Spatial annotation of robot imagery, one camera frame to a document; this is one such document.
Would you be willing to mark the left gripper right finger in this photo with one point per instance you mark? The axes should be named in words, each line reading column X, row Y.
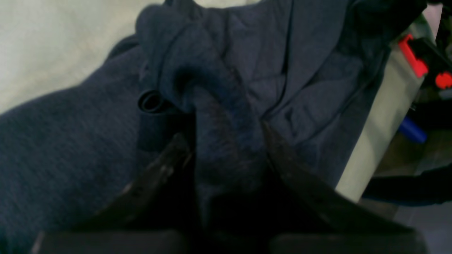
column 321, row 202

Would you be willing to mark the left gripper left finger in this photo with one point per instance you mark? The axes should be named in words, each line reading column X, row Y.
column 139, row 194

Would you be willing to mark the dark long-sleeve T-shirt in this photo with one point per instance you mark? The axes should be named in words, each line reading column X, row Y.
column 307, row 68

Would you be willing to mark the orange black clamp far left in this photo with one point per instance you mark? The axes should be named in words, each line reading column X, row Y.
column 427, row 61

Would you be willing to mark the blue clamp handle left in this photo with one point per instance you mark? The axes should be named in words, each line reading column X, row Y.
column 410, row 130

